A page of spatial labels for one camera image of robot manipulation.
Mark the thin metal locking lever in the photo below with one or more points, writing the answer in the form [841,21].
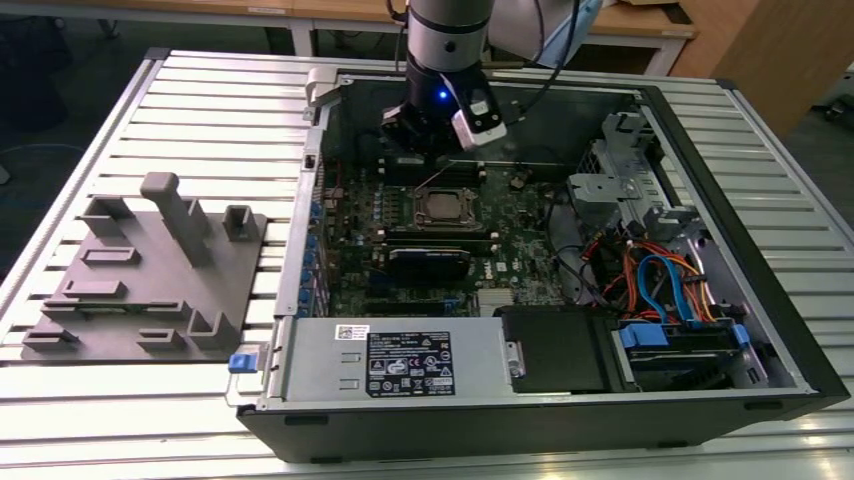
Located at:
[436,175]

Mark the silver CPU chip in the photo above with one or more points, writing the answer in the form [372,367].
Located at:
[446,206]

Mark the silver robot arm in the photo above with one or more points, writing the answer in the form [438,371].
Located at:
[444,35]

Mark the CPU socket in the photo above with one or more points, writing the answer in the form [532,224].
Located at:
[418,224]

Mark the white certification sticker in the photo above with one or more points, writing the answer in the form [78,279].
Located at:
[413,161]

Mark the green motherboard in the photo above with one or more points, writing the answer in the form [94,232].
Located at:
[528,245]

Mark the metal disk bay cage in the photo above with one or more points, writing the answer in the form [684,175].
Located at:
[595,192]

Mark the black graphics card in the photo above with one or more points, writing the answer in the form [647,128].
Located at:
[428,267]

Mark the silver chipset heatsink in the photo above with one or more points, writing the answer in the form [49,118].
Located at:
[500,296]

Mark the silver power supply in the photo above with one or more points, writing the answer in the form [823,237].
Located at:
[321,360]

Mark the grey parts rack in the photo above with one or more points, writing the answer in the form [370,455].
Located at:
[168,300]

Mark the blue power supply latch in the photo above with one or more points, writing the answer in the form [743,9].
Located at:
[242,363]

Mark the wooden cabinet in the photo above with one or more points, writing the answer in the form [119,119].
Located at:
[788,50]

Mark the hard disk in blue carrier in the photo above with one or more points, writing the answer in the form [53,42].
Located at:
[675,362]

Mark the black PC case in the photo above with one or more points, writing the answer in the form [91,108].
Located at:
[468,430]

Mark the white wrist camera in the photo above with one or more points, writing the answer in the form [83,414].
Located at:
[481,127]

